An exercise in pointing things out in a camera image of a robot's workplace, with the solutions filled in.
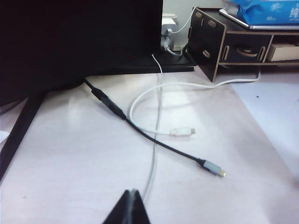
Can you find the white blue power strip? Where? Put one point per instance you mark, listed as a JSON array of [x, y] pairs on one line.
[[168, 23]]

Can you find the large black monitor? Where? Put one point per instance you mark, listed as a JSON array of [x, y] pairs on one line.
[[70, 35]]

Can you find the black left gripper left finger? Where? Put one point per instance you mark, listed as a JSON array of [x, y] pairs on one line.
[[121, 212]]

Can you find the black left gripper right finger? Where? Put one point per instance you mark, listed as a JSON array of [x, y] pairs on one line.
[[139, 212]]

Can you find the cream rectangular box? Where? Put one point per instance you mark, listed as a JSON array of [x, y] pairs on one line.
[[287, 53]]

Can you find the blue wet wipes pack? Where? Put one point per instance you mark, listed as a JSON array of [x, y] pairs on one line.
[[268, 11]]

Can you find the black wooden desk shelf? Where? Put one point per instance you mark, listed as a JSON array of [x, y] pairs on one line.
[[210, 39]]

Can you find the large white paper sheet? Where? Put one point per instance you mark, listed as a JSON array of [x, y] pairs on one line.
[[275, 116]]

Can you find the thin silver flat slab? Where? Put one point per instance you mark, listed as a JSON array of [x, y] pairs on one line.
[[268, 26]]

